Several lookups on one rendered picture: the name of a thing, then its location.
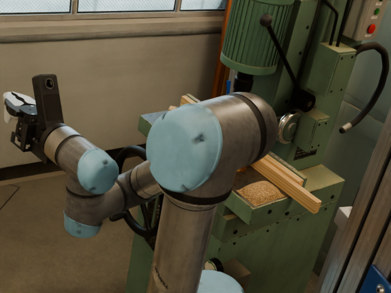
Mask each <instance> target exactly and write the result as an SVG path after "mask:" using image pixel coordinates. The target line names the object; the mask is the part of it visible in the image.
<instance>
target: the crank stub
mask: <svg viewBox="0 0 391 293"><path fill-rule="evenodd" d="M126 216H127V213H126V212H120V213H118V214H116V215H113V216H111V217H109V220H110V221H112V222H113V221H118V220H120V219H122V218H124V217H126Z"/></svg>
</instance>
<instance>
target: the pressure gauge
mask: <svg viewBox="0 0 391 293"><path fill-rule="evenodd" d="M209 269H211V270H215V271H220V272H223V265H222V263H221V261H220V260H219V259H217V258H212V259H209V260H206V261H205V262H204V270H209Z"/></svg>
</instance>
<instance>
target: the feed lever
mask: <svg viewBox="0 0 391 293"><path fill-rule="evenodd" d="M259 22H260V25H262V26H263V27H266V28H267V30H268V32H269V34H270V36H271V38H272V41H273V43H274V44H275V47H276V49H277V51H278V53H279V55H280V57H281V59H282V61H283V64H284V66H285V68H286V70H287V72H288V74H289V76H290V78H291V80H292V82H293V84H294V86H295V88H296V91H297V92H296V93H295V94H294V96H293V98H292V104H293V106H295V107H297V108H298V109H300V110H302V111H303V112H309V111H310V110H311V109H312V108H313V109H315V108H317V105H316V104H315V101H316V98H315V96H314V95H313V94H310V93H309V92H307V91H306V90H304V89H301V88H300V86H299V84H298V82H297V80H296V78H295V76H294V73H293V71H292V69H291V67H290V65H289V63H288V61H287V58H286V56H285V54H284V52H283V49H282V47H281V46H280V43H279V41H278V39H277V37H276V35H275V32H274V30H273V28H272V26H271V23H272V16H271V15H270V14H267V13H264V14H262V15H261V16H260V19H259Z"/></svg>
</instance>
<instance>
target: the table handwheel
mask: <svg viewBox="0 0 391 293"><path fill-rule="evenodd" d="M129 155H137V156H139V157H140V158H142V160H143V161H146V160H147V157H146V150H145V149H144V148H142V147H140V146H137V145H129V146H127V147H125V148H123V149H122V150H121V151H120V152H119V154H118V155H117V157H116V160H115V162H116V163H117V164H118V167H119V175H120V174H122V167H123V164H124V161H125V159H126V158H127V157H128V156H129ZM163 197H164V193H163V194H161V195H159V216H158V220H157V223H156V225H155V226H154V227H153V228H152V227H151V223H150V220H149V217H148V213H147V208H146V205H145V203H142V204H141V205H140V207H141V211H142V213H143V217H144V222H145V226H146V228H144V227H142V226H140V225H139V224H138V223H137V222H136V221H135V219H134V218H133V216H132V215H131V213H130V211H129V210H125V211H123V212H126V213H127V216H126V217H124V220H125V222H126V223H127V225H128V226H129V227H130V228H131V229H132V230H133V231H134V232H135V233H136V234H138V235H139V236H141V237H144V238H153V237H156V236H157V232H158V226H159V220H160V216H161V210H162V204H163Z"/></svg>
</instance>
